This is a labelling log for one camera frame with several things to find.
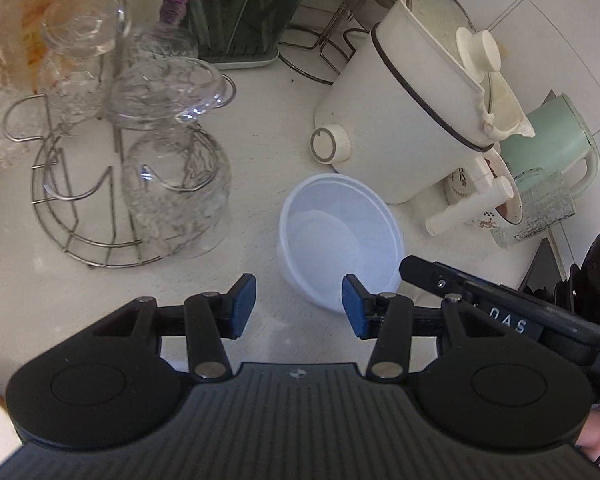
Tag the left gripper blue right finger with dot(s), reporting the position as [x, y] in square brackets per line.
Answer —
[387, 318]

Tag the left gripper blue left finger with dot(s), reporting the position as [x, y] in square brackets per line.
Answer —
[211, 317]

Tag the translucent plastic bowl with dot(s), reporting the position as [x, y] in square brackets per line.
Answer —
[330, 226]

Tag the person right hand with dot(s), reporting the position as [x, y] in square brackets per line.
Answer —
[589, 437]

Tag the textured clear glass tumbler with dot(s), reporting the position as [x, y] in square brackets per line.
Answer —
[546, 200]

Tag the floral bowl with brown food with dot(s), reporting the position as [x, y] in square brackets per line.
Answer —
[485, 193]

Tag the mint green electric kettle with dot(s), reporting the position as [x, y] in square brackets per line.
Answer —
[561, 140]

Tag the white electric cooking pot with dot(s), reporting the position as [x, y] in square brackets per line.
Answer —
[422, 96]

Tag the green chopstick holder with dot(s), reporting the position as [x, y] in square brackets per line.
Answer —
[239, 33]

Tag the red lid plastic jar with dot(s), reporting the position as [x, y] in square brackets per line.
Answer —
[15, 20]

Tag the wire glass drying rack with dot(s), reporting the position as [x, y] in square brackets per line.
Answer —
[125, 174]

